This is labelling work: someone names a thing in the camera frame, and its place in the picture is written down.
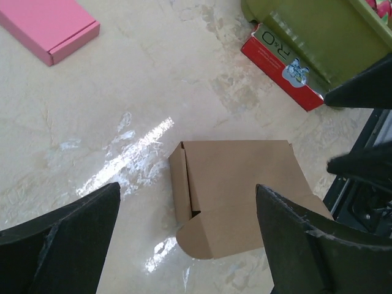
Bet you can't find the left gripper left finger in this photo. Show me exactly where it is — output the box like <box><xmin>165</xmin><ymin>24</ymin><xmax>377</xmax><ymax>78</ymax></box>
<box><xmin>1</xmin><ymin>183</ymin><xmax>121</xmax><ymax>293</ymax></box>

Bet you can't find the pink sticky note pad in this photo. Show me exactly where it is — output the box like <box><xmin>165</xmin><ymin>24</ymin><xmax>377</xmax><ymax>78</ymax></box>
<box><xmin>1</xmin><ymin>0</ymin><xmax>100</xmax><ymax>66</ymax></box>

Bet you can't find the olive green plastic bin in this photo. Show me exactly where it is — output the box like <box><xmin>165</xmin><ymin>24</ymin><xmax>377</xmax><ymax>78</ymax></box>
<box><xmin>241</xmin><ymin>1</ymin><xmax>391</xmax><ymax>93</ymax></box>

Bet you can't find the red silver snack packet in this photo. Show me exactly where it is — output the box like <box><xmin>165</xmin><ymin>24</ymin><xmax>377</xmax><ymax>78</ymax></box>
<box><xmin>241</xmin><ymin>23</ymin><xmax>328</xmax><ymax>111</ymax></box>

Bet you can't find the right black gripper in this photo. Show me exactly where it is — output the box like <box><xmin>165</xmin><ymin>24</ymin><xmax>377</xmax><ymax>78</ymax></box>
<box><xmin>323</xmin><ymin>109</ymin><xmax>391</xmax><ymax>238</ymax></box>

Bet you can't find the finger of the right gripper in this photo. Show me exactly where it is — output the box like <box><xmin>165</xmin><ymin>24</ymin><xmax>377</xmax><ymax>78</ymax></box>
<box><xmin>324</xmin><ymin>53</ymin><xmax>391</xmax><ymax>109</ymax></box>

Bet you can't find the pink dragon fruit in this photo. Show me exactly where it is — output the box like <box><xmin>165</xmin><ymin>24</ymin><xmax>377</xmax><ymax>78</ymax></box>
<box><xmin>366</xmin><ymin>0</ymin><xmax>391</xmax><ymax>25</ymax></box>

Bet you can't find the brown cardboard box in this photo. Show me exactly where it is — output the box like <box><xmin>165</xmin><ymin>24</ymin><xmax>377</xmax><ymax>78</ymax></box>
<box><xmin>169</xmin><ymin>140</ymin><xmax>331</xmax><ymax>260</ymax></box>

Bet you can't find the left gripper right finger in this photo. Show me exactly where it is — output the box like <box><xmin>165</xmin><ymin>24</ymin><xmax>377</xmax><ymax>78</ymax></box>
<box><xmin>256</xmin><ymin>184</ymin><xmax>391</xmax><ymax>293</ymax></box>

